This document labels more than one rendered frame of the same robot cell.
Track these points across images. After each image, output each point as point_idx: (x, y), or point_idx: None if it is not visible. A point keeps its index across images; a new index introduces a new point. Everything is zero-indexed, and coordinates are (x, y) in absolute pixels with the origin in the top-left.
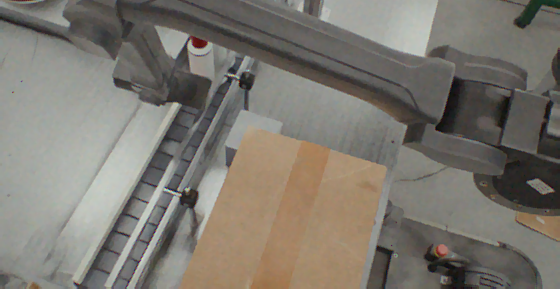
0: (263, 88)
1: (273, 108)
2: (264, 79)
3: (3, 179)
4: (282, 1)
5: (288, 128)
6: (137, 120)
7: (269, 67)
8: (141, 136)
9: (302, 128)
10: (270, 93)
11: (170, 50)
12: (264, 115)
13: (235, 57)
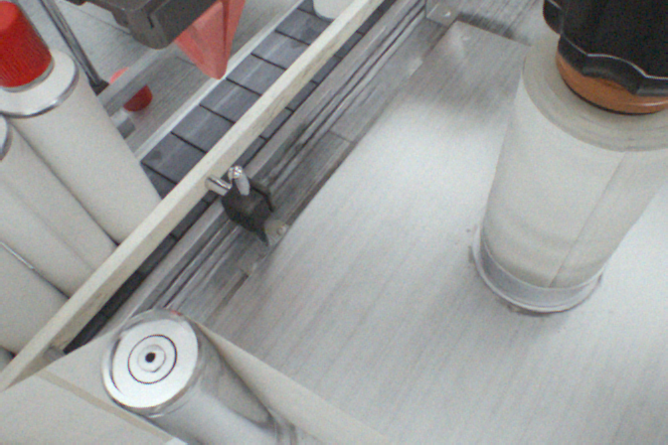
0: (271, 11)
1: None
2: (261, 26)
3: None
4: (124, 115)
5: None
6: None
7: (240, 49)
8: None
9: None
10: (261, 1)
11: (465, 41)
12: None
13: (310, 13)
